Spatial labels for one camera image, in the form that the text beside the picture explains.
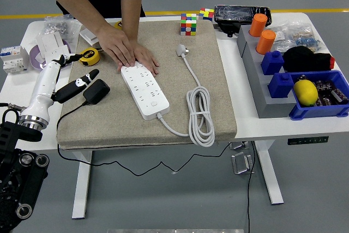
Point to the person's left hand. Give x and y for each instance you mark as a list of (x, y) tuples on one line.
[(147, 59)]

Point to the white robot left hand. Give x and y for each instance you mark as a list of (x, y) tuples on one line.
[(45, 85)]

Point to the person's right hand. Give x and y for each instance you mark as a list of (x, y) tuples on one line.
[(117, 47)]

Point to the white power strip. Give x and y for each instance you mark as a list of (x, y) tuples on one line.
[(147, 94)]

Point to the black power adapter plug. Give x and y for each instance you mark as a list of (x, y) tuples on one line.
[(96, 91)]

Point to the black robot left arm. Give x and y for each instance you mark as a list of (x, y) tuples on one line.
[(16, 167)]

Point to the person's left forearm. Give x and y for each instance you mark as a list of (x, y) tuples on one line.
[(131, 6)]

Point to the yellow tape measure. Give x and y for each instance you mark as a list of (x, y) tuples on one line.
[(118, 24), (91, 57)]

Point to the grey-brown mat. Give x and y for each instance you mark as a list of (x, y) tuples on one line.
[(169, 74)]

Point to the purple bowl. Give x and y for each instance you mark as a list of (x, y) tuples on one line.
[(35, 58)]

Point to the white circuit breaker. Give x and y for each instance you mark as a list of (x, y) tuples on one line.
[(13, 58)]

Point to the white socket box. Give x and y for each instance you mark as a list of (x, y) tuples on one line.
[(50, 40)]

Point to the large colourful puzzle cube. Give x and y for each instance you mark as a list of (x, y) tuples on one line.
[(188, 24)]

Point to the clear bag of screws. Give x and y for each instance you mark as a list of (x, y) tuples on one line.
[(56, 25)]

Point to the small colourful puzzle cube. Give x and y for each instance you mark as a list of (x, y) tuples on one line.
[(206, 14)]

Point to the black wrapped box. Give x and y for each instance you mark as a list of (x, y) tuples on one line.
[(237, 14)]

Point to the white table leg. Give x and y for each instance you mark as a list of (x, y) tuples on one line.
[(81, 189), (270, 178)]

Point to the grey stepped block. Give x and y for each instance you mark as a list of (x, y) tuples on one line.
[(259, 88)]

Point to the orange cylinder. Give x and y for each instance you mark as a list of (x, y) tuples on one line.
[(265, 42), (258, 25)]

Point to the blue block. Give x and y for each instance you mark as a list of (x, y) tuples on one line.
[(272, 62), (282, 85)]

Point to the clear bag of white parts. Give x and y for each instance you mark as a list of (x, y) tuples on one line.
[(282, 38)]

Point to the black cloth bundle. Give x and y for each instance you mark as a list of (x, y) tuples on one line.
[(305, 59)]

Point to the clear bag of blue parts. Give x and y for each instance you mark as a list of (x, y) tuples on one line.
[(305, 39)]

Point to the yellow lemon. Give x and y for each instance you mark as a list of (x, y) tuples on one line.
[(305, 92)]

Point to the blue plastic bin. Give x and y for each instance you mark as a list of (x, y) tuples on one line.
[(313, 111)]

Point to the black desk control panel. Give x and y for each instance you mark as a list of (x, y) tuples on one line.
[(308, 140)]

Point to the dark capacitors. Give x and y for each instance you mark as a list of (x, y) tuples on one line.
[(331, 92)]

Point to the white wall switch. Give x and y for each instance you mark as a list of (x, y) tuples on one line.
[(87, 35)]

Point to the white wall socket panel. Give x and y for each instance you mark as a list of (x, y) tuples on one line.
[(54, 54)]

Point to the metal bracket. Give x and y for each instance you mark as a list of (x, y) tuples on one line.
[(238, 145), (241, 163)]

